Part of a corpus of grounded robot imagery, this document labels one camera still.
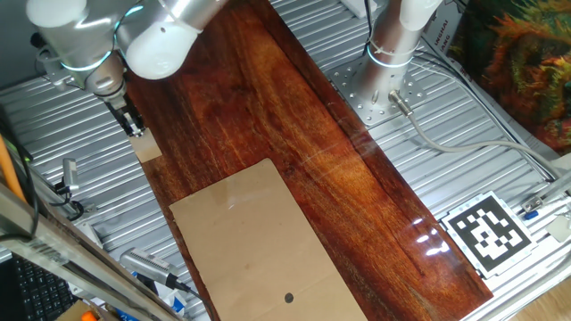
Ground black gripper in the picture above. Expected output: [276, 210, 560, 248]
[103, 92, 146, 139]

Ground light wooden block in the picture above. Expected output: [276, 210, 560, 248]
[128, 128, 163, 164]

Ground orange rod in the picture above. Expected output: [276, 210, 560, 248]
[0, 133, 27, 202]

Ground brown cardboard sheet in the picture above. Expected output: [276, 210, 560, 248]
[169, 157, 369, 321]

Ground black keyboard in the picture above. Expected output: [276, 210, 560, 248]
[10, 255, 79, 321]

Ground black white fiducial marker board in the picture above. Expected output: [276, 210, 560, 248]
[438, 190, 539, 280]

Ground colourful patterned cloth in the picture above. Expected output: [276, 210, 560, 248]
[447, 0, 571, 155]

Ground small silver camera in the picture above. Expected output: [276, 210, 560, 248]
[61, 157, 81, 193]

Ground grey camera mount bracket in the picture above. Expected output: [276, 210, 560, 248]
[34, 47, 76, 89]

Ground silver depth camera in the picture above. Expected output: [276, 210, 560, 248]
[119, 246, 180, 287]

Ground aluminium frame beam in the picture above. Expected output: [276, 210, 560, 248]
[0, 181, 188, 321]

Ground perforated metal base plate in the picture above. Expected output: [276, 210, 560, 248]
[327, 56, 427, 128]

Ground grey base cable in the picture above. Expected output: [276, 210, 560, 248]
[387, 88, 571, 180]

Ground small metal corner bracket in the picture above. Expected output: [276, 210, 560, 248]
[520, 194, 544, 214]

